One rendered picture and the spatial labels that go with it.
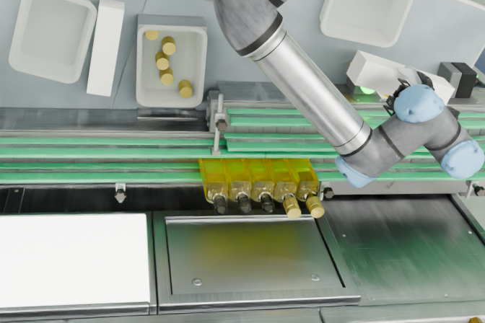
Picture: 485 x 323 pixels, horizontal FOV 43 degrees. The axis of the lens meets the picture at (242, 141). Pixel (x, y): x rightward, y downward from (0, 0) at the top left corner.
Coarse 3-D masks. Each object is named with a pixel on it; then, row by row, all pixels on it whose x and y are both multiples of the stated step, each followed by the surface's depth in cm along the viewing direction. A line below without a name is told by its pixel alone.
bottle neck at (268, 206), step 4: (264, 192) 151; (260, 196) 151; (264, 196) 149; (268, 196) 149; (264, 200) 148; (268, 200) 148; (272, 200) 149; (264, 204) 147; (268, 204) 147; (272, 204) 147; (264, 208) 147; (268, 208) 149; (272, 208) 148; (268, 212) 148
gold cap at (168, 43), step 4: (168, 36) 160; (164, 40) 159; (168, 40) 158; (172, 40) 159; (164, 44) 157; (168, 44) 157; (172, 44) 157; (164, 48) 157; (168, 48) 157; (172, 48) 158; (164, 52) 158; (168, 52) 158; (172, 52) 158
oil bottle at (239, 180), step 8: (224, 160) 160; (232, 160) 159; (240, 160) 160; (232, 168) 156; (240, 168) 156; (232, 176) 153; (240, 176) 153; (248, 176) 154; (232, 184) 150; (240, 184) 150; (248, 184) 151; (232, 192) 150; (240, 192) 150; (248, 192) 151; (232, 200) 152
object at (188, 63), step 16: (144, 32) 159; (160, 32) 160; (176, 32) 160; (192, 32) 161; (144, 48) 161; (160, 48) 162; (176, 48) 162; (192, 48) 163; (144, 64) 163; (176, 64) 165; (192, 64) 166; (144, 80) 166; (160, 80) 166; (176, 80) 167; (192, 80) 168; (144, 96) 164; (160, 96) 165; (176, 96) 166; (192, 96) 166
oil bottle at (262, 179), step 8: (248, 160) 160; (256, 160) 160; (264, 160) 161; (248, 168) 158; (256, 168) 157; (264, 168) 158; (256, 176) 154; (264, 176) 154; (272, 176) 155; (256, 184) 151; (264, 184) 152; (272, 184) 152; (256, 192) 151; (272, 192) 152; (256, 200) 153
